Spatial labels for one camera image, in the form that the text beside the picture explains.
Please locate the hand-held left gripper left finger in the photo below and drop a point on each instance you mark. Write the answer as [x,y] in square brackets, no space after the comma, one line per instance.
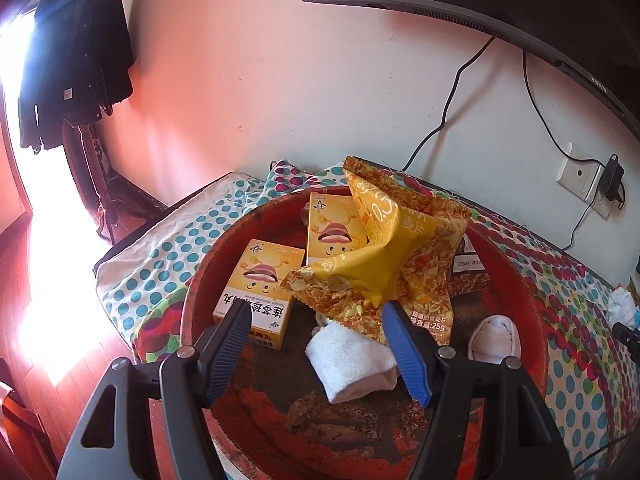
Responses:
[225,355]

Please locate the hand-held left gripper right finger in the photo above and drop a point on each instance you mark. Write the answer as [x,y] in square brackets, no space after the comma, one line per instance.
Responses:
[405,350]

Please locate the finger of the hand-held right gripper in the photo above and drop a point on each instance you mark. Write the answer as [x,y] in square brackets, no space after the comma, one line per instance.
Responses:
[629,339]

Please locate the small white sock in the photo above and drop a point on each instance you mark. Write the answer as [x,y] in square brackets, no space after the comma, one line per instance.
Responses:
[622,305]

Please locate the yellow cartoon box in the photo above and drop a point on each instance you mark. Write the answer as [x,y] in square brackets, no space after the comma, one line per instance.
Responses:
[260,280]
[330,230]

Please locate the cream white sock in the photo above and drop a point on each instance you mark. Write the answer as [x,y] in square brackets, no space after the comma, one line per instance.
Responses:
[495,340]

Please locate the brown snack packet with barcode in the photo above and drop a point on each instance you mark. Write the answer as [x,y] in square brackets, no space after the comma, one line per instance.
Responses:
[467,270]

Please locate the yellow snack packet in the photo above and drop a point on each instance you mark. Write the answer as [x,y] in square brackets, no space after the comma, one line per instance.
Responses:
[390,240]

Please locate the red round tray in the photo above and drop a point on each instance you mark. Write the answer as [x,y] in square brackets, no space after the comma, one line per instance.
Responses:
[325,435]

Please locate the colourful dotted tablecloth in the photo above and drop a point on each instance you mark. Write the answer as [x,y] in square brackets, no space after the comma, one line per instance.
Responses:
[565,360]

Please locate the black power adapter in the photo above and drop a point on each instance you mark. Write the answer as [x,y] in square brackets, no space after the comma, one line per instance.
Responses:
[612,175]

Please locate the dark wooden stand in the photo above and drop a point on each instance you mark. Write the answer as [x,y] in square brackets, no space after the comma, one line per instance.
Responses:
[90,170]

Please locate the dark hanging clothes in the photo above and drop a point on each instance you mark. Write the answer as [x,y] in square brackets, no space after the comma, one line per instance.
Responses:
[75,50]

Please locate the white wall socket plate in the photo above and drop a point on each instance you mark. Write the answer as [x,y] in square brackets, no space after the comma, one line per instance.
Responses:
[575,175]

